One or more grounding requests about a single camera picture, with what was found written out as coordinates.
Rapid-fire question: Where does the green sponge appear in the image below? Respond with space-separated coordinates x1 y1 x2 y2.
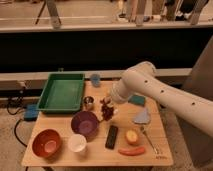
129 95 145 106

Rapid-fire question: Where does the black rectangular block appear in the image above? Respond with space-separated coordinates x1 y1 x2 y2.
105 125 118 149

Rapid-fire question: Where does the yellow apple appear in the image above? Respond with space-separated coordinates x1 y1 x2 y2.
125 130 139 145

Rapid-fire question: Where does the small metal cup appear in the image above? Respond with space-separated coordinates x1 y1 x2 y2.
83 96 94 110

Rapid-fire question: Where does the purple bowl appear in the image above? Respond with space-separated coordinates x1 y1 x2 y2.
71 111 99 137

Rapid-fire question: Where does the green plastic tray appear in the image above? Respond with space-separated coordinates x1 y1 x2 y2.
37 73 84 113

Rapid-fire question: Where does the black cable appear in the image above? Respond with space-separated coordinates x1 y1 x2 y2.
6 96 28 148

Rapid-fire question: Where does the light blue cloth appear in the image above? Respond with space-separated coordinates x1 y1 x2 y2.
132 108 151 124

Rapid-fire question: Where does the blue plastic cup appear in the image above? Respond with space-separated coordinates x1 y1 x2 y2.
90 74 100 87

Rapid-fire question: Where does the metal fork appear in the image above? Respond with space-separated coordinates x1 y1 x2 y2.
140 125 159 155

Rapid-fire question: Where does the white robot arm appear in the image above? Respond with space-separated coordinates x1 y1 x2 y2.
104 61 213 137

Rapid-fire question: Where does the blue power box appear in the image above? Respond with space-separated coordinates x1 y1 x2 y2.
24 104 38 121

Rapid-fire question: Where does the red bowl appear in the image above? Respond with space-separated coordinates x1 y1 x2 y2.
32 129 62 158

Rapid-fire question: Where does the dark red grape bunch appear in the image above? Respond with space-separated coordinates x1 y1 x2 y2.
101 102 114 121

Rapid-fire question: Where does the wooden folding table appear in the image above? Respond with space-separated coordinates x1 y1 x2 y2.
21 80 174 167

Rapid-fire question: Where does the orange carrot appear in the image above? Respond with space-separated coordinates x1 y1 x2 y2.
118 147 145 156

